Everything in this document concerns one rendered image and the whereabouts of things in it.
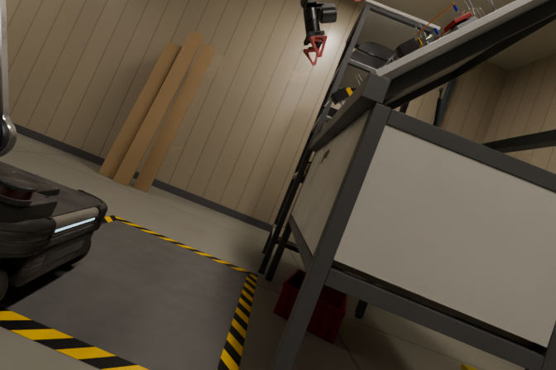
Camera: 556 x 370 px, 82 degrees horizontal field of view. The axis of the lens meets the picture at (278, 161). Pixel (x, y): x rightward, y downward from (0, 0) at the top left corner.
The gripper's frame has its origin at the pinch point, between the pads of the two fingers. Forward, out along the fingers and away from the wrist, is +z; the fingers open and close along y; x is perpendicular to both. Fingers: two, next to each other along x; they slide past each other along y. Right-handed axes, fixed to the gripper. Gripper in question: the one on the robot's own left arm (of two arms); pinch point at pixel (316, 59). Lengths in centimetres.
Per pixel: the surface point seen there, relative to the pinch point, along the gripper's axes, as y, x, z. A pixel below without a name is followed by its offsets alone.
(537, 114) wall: 180, -278, 20
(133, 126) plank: 199, 133, -16
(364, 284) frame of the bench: -52, 10, 69
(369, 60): 78, -57, -21
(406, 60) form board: -51, -8, 19
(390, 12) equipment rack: 71, -71, -49
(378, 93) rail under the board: -50, 0, 26
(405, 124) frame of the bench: -51, -5, 34
